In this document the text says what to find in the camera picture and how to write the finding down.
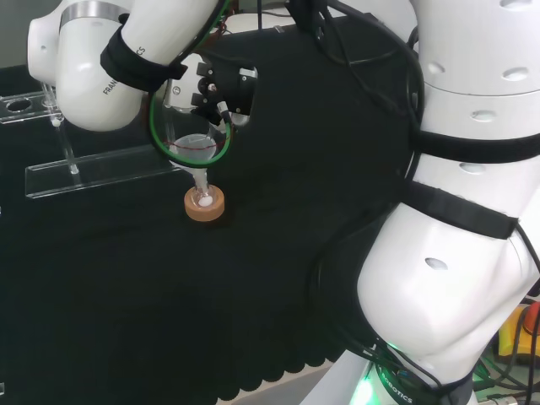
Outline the clear acrylic funnel stand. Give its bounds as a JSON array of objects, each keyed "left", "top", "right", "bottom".
[{"left": 0, "top": 82, "right": 182, "bottom": 199}]

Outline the cork ring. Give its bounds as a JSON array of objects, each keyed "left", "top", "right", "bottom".
[{"left": 184, "top": 185, "right": 225, "bottom": 222}]

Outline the black bench cloth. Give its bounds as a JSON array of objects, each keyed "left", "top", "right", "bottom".
[{"left": 0, "top": 24, "right": 423, "bottom": 405}]

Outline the yellow stop button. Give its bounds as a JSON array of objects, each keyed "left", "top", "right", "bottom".
[{"left": 497, "top": 301, "right": 540, "bottom": 364}]

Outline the clear plastic funnel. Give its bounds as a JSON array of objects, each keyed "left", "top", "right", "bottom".
[{"left": 170, "top": 133, "right": 219, "bottom": 191}]

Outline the green cable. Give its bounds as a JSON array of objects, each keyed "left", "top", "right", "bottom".
[{"left": 148, "top": 0, "right": 235, "bottom": 166}]

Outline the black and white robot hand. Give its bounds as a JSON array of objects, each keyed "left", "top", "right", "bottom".
[{"left": 164, "top": 52, "right": 259, "bottom": 130}]

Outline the small round-bottom glass flask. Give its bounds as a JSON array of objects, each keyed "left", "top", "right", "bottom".
[{"left": 189, "top": 172, "right": 216, "bottom": 208}]

